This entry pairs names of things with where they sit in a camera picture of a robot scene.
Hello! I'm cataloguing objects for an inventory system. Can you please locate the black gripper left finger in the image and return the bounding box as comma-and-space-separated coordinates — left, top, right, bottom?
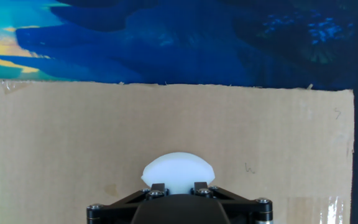
82, 183, 169, 224

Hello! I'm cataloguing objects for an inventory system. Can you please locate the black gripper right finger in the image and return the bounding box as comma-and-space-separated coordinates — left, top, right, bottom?
191, 182, 273, 224

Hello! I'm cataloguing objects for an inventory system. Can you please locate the white rectangular sponge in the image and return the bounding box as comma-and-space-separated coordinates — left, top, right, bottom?
140, 151, 216, 195

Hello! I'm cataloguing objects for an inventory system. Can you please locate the brown cardboard sheet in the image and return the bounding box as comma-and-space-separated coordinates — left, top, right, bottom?
0, 78, 356, 224

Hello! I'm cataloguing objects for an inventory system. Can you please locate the printed landscape cloth mat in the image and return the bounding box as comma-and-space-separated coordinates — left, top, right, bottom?
0, 0, 358, 224

